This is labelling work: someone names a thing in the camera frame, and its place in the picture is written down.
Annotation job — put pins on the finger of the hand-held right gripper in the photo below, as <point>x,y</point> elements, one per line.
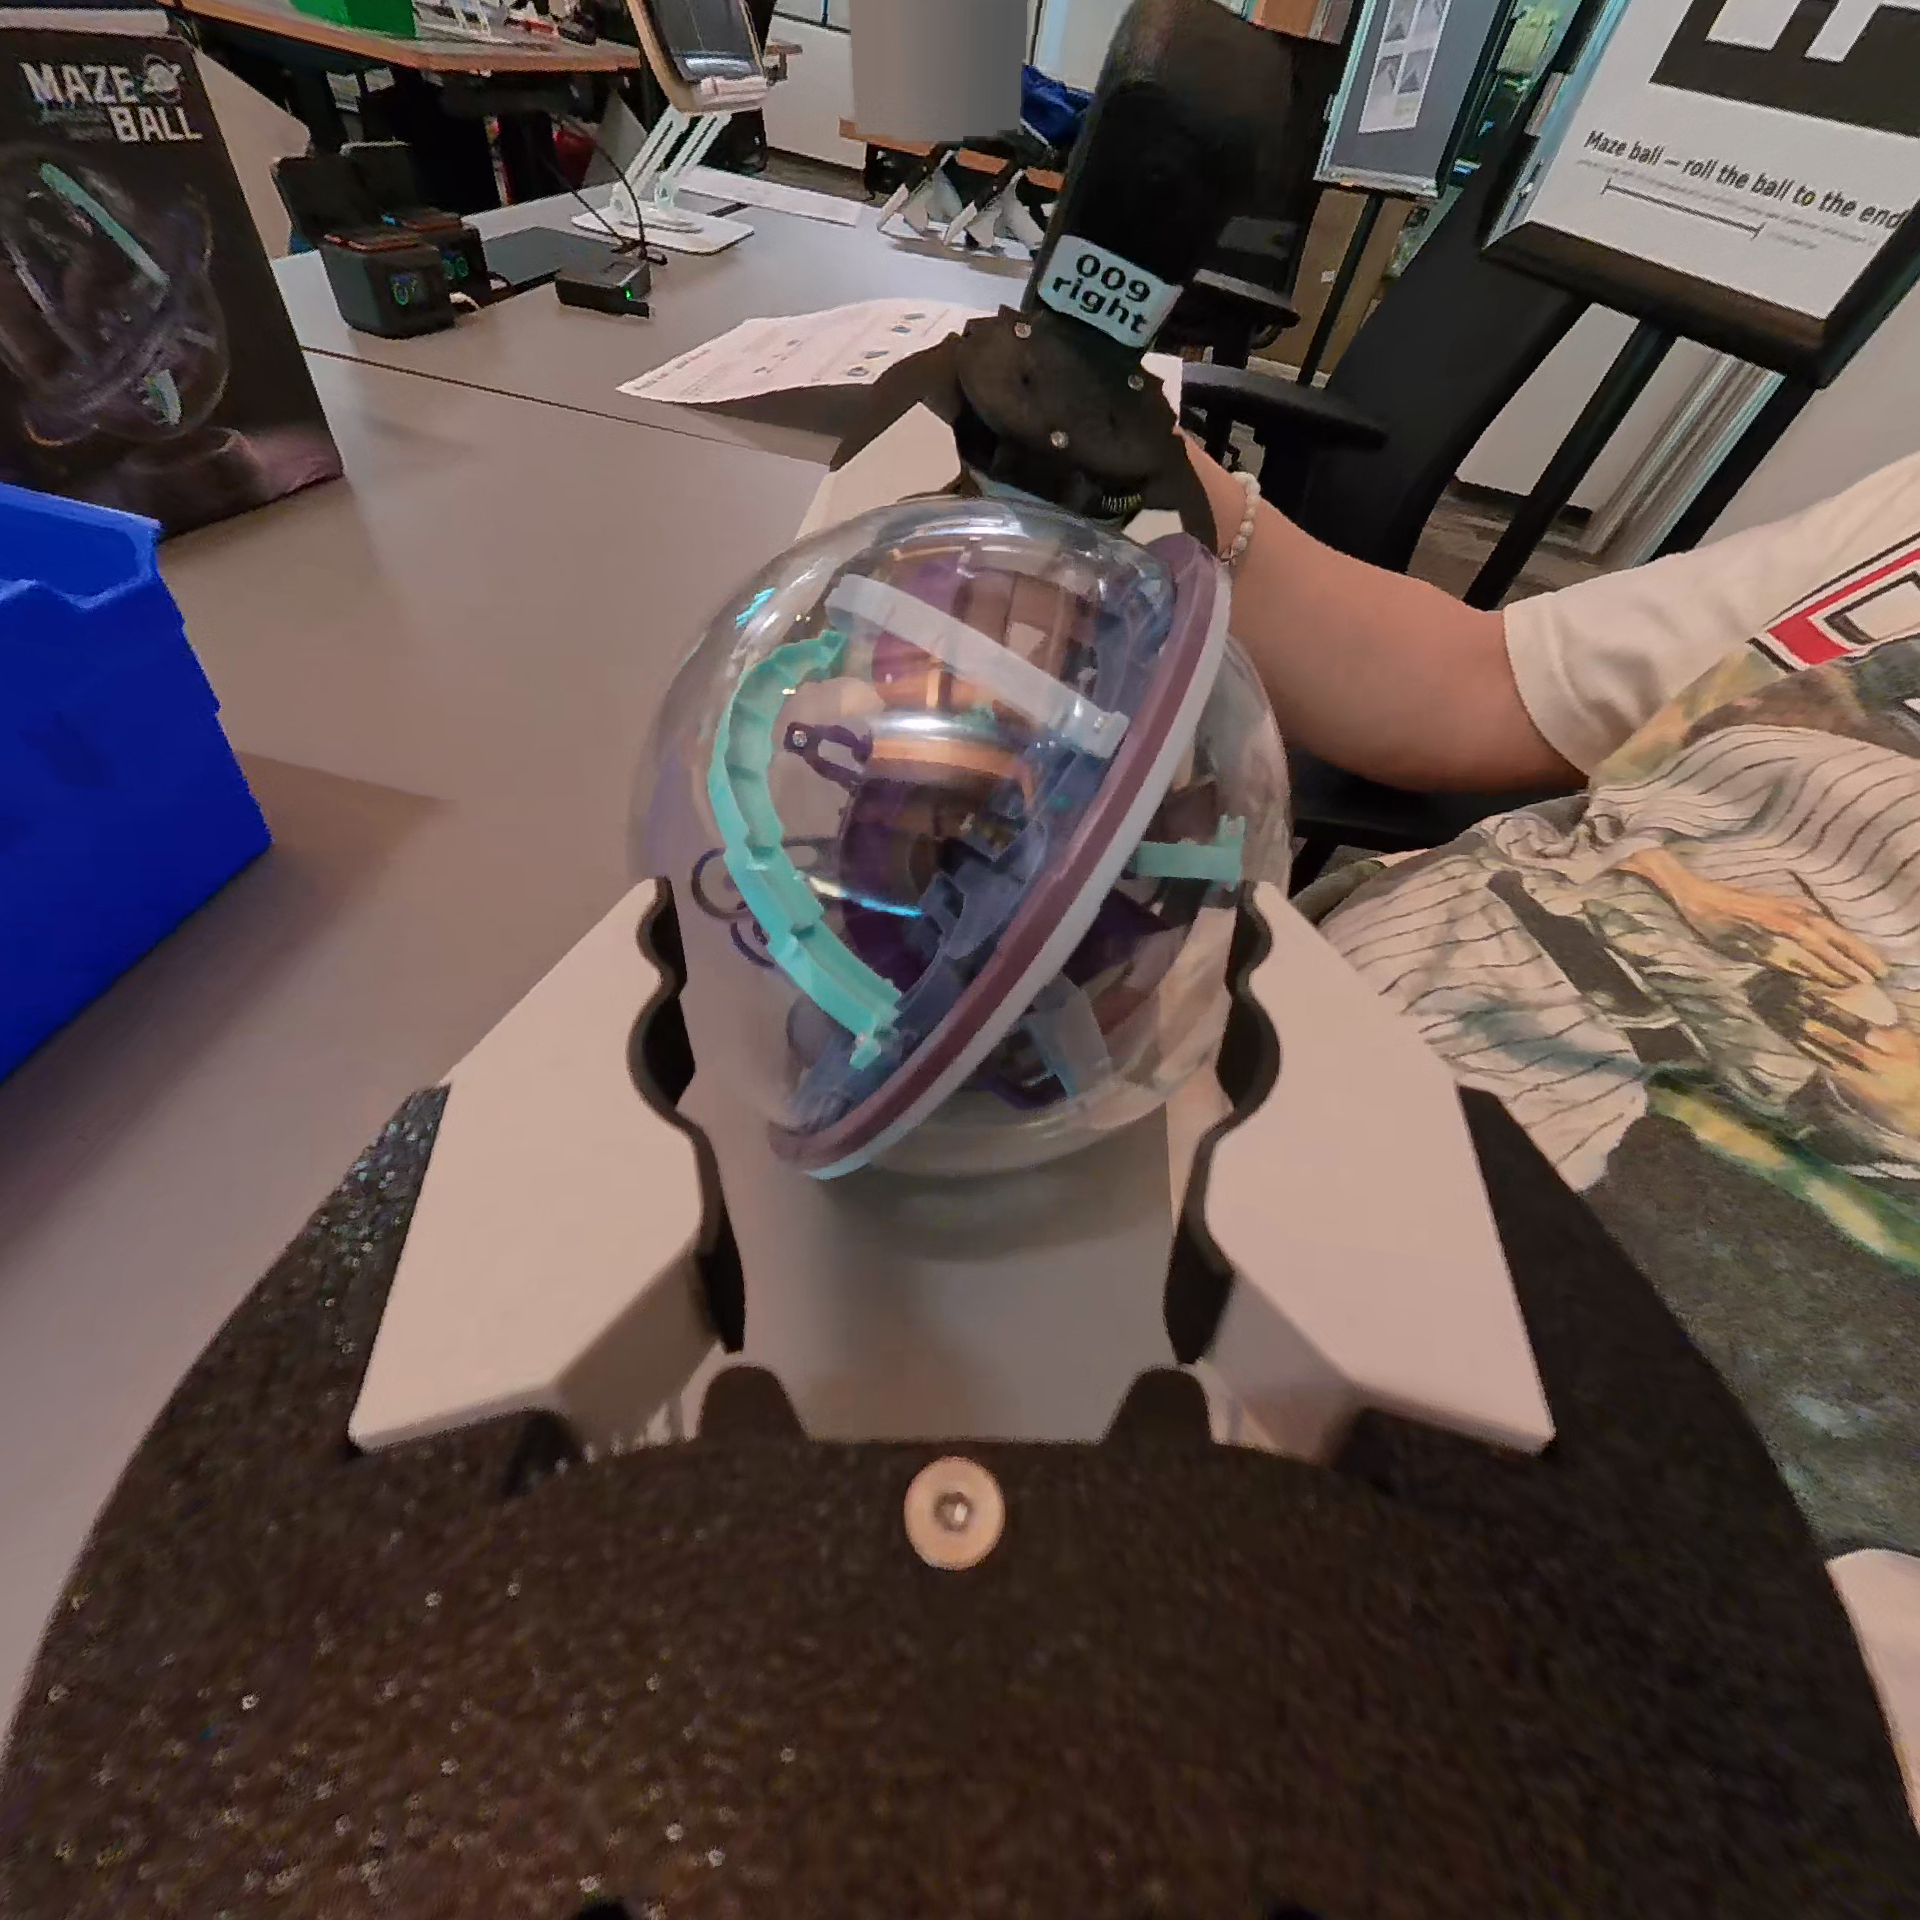
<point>900,458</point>
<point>1192,488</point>

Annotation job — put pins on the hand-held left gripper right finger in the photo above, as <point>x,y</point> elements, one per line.
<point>1350,1200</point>

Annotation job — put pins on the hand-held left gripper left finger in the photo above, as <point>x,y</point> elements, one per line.
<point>556,1200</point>

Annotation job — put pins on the clear plastic maze ball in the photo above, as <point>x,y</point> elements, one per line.
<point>930,841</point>

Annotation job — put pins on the person's right forearm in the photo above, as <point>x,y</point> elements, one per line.
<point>1396,675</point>

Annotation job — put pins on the white paper sheet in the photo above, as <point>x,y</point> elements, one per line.
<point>810,353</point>

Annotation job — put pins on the white stands with blue gear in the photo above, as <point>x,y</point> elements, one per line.
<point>962,203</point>

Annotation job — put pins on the black office chair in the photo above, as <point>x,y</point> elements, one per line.
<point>1396,405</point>

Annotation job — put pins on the grey framed poster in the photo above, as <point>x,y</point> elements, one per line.
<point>1409,90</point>

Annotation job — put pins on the black power adapter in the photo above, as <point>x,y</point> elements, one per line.
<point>602,286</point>

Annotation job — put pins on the black sign stand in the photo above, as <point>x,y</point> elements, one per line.
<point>1622,434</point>

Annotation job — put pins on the tablet on white stand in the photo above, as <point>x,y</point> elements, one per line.
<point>698,60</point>

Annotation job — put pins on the black battery charger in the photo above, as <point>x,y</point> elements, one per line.
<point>383,286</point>
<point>458,255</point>

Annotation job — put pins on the framed marker sign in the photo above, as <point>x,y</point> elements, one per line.
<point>1727,166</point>

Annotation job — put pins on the blue plastic bin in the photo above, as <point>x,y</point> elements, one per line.
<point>106,781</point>

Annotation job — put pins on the dark printed toy box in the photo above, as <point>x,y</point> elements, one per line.
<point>136,301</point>

